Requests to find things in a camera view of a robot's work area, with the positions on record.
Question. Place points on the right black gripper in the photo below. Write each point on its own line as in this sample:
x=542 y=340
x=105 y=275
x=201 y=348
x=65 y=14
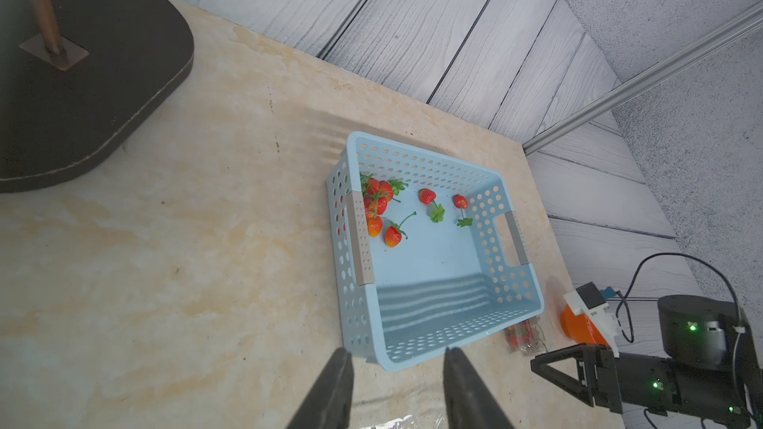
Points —
x=661 y=385

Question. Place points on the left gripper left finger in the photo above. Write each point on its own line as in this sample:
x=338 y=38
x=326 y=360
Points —
x=328 y=404

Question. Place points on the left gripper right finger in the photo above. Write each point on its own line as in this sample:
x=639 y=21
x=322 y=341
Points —
x=468 y=402

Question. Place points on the clear clamshell container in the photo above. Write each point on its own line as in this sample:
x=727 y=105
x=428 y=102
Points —
x=540 y=341

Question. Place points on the red strawberry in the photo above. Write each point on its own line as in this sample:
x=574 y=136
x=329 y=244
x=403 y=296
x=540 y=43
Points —
x=521 y=336

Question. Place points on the light blue plastic basket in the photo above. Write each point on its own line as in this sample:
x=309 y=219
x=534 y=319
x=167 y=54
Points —
x=461 y=274

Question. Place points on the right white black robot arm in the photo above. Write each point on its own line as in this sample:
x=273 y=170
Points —
x=711 y=334

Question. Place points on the orange plastic bowl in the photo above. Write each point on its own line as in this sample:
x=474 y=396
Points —
x=580 y=328

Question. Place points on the strawberry cluster left basket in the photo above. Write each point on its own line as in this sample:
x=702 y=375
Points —
x=377 y=195

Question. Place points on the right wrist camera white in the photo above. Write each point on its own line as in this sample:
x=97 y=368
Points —
x=589 y=300

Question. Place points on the right aluminium frame post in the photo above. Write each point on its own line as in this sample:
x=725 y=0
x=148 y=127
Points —
x=723 y=35

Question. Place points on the bronze wire glass rack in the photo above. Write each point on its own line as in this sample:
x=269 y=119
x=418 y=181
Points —
x=78 y=77

